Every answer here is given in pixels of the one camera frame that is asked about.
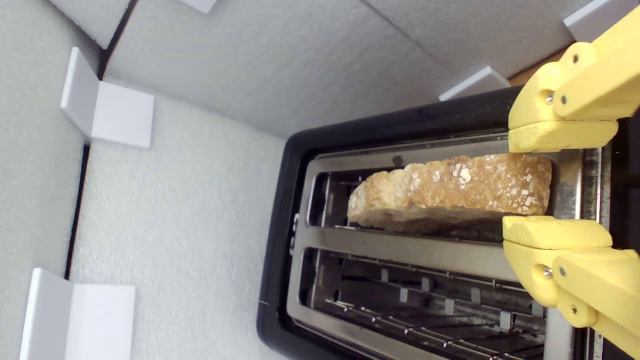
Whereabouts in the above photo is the brown bread slice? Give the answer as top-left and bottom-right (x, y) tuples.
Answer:
(347, 153), (553, 235)

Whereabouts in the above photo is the black two-slot toaster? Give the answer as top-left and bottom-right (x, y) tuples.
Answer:
(256, 86), (640, 360)

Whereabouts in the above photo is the white wall clip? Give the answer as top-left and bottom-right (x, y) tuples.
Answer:
(60, 47), (155, 149)
(19, 268), (137, 360)
(179, 0), (218, 15)
(563, 0), (640, 43)
(439, 66), (511, 102)

